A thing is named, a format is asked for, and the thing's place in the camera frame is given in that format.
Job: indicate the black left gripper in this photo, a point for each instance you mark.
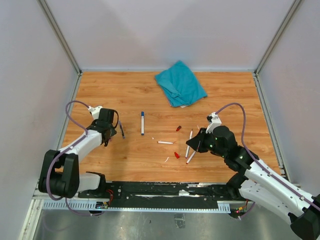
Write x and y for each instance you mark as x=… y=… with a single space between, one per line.
x=113 y=131

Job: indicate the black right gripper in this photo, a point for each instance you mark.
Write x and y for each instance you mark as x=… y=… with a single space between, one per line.
x=197 y=142

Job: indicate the blue white marker pen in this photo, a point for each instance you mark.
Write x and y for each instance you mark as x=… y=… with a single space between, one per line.
x=142 y=123

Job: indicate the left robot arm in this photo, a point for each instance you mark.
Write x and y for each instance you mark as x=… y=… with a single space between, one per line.
x=60 y=172

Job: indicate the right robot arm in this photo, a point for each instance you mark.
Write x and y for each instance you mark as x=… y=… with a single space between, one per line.
x=256 y=181

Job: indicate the white red pen diagonal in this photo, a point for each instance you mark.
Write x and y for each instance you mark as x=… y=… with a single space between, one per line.
x=191 y=157

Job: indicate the dark blue thin pen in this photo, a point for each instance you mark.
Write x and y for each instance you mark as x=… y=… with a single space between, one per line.
x=121 y=129

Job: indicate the white red pen horizontal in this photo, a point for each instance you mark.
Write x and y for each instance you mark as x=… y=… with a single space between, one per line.
x=165 y=142

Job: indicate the teal folded cloth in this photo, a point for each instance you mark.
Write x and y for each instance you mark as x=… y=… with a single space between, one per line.
x=180 y=85

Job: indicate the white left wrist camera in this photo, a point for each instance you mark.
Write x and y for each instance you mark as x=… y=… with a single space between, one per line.
x=95 y=111

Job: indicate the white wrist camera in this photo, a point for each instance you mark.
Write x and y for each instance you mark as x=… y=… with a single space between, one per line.
x=95 y=111
x=213 y=122

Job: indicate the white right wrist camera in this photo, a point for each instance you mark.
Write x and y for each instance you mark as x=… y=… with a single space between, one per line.
x=213 y=122

